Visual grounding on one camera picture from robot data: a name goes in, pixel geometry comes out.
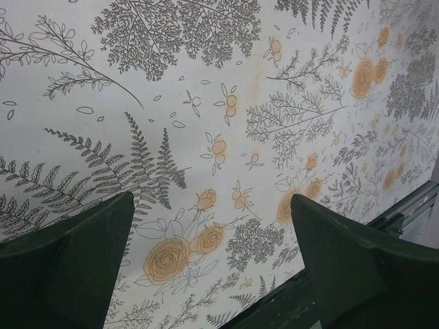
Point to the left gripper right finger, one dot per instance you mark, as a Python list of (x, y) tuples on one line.
[(362, 277)]

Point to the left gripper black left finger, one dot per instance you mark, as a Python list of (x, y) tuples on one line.
[(63, 276)]

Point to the floral table mat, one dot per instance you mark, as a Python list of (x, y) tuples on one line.
[(212, 114)]

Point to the aluminium frame rail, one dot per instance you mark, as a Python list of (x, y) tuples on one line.
[(407, 218)]

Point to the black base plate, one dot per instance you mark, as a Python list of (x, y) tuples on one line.
[(291, 305)]

